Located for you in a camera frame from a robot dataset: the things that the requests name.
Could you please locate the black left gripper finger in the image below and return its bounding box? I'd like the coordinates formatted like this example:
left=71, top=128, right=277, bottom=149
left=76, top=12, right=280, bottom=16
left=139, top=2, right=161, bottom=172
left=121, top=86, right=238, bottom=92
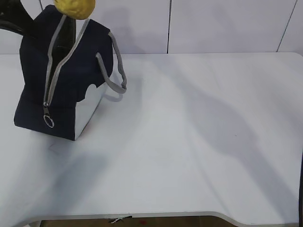
left=0, top=0, right=36, bottom=37

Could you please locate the yellow pear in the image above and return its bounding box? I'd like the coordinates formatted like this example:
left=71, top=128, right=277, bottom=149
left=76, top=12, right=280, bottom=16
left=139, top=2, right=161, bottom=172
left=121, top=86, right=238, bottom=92
left=53, top=0, right=96, bottom=20

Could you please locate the navy blue lunch bag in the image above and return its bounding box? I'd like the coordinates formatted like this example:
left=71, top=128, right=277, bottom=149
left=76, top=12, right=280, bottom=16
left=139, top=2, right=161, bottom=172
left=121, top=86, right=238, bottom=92
left=14, top=5, right=127, bottom=140

